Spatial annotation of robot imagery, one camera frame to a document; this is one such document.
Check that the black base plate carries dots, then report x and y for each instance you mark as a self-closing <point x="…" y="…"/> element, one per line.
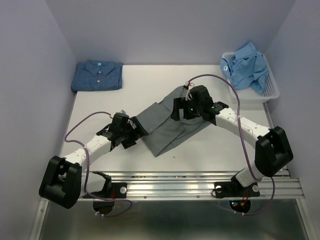
<point x="233" y="189"/>
<point x="102" y="187"/>

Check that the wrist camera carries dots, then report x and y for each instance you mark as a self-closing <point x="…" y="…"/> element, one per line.
<point x="122" y="111"/>
<point x="188" y="86"/>

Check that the aluminium rail frame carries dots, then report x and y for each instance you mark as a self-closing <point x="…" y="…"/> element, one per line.
<point x="171" y="195"/>

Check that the blue checked folded shirt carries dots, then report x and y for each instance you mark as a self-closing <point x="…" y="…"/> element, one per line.
<point x="95" y="75"/>

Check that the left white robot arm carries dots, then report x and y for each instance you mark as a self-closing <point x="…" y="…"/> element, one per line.
<point x="68" y="178"/>

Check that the white plastic basket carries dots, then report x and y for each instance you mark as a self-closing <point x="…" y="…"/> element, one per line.
<point x="250" y="96"/>

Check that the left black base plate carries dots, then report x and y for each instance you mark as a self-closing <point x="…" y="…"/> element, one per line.
<point x="102" y="187"/>

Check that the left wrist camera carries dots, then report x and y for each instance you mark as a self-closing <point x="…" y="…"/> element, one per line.
<point x="122" y="111"/>

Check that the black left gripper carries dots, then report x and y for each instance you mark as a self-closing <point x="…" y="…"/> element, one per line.
<point x="136" y="133"/>

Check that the grey long sleeve shirt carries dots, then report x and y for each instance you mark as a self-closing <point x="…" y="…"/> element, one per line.
<point x="164" y="133"/>

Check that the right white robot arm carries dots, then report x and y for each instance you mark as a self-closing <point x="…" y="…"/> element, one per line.
<point x="271" y="145"/>

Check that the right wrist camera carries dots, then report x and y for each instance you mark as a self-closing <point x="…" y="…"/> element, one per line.
<point x="188" y="86"/>

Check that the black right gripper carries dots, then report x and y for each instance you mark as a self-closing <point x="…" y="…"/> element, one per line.
<point x="180" y="103"/>

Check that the light blue crumpled shirt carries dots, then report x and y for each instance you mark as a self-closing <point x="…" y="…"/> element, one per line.
<point x="246" y="69"/>

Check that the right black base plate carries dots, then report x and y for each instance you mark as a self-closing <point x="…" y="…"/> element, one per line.
<point x="233" y="189"/>

